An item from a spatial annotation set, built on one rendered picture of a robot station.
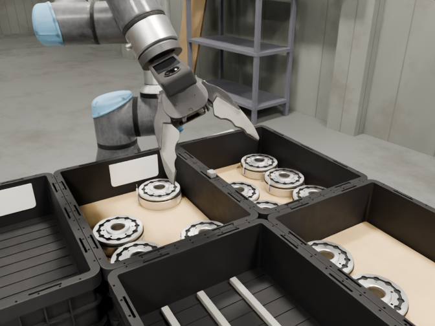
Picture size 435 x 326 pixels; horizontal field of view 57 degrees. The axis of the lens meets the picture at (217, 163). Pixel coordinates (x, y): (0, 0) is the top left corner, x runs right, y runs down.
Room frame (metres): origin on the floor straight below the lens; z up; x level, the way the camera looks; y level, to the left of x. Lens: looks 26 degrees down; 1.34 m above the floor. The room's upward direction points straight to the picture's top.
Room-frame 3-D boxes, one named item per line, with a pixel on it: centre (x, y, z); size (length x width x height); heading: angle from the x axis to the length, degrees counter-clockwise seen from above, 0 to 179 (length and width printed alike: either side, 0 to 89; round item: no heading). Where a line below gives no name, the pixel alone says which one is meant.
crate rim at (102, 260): (0.72, 0.15, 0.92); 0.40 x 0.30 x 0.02; 31
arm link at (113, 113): (1.10, 0.29, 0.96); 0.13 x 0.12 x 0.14; 95
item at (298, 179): (0.92, -0.17, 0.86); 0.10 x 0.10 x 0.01
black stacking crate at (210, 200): (0.72, 0.15, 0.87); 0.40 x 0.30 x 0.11; 31
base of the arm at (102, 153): (1.09, 0.29, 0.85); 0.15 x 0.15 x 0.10
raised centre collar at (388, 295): (0.50, -0.26, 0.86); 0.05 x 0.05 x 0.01
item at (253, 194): (0.84, -0.05, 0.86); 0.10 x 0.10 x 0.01
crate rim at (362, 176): (0.88, -0.11, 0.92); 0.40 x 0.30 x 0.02; 31
